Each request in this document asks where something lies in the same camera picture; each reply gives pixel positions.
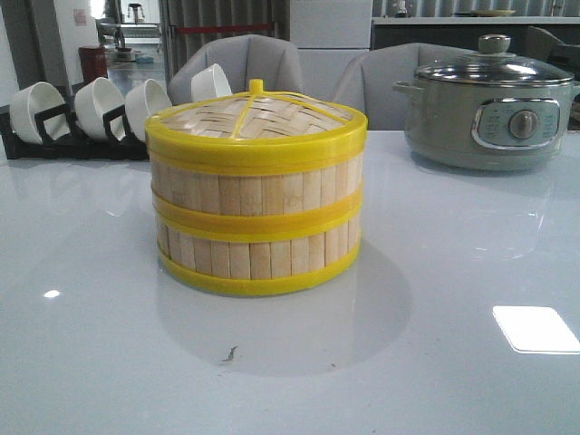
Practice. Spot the woven bamboo steamer lid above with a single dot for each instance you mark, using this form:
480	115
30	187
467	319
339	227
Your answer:
256	133

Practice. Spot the bamboo steamer basket yellow rims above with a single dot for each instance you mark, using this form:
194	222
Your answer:
260	268

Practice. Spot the white bowl right end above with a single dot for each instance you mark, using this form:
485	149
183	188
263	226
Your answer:
211	83

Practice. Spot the grey chair right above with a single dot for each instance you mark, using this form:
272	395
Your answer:
366	83

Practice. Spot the grey chair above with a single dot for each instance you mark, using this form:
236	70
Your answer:
243	58
366	83

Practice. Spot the grey chair left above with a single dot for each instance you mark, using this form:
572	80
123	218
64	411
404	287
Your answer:
243	58

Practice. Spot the white bowl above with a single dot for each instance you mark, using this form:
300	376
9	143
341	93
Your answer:
92	101
142	102
26	103

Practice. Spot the white cabinet in background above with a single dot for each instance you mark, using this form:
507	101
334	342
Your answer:
328	35

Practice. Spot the green electric cooking pot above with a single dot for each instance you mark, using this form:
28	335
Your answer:
487	127

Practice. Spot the black bowl rack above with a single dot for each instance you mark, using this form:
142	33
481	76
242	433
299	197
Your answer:
120	142

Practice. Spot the red bin in background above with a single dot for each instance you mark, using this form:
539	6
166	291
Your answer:
93	63

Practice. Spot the glass pot lid with knob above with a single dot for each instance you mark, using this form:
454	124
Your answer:
492	64

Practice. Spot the white bowl far left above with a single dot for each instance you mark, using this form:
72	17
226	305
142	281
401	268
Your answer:
26	103

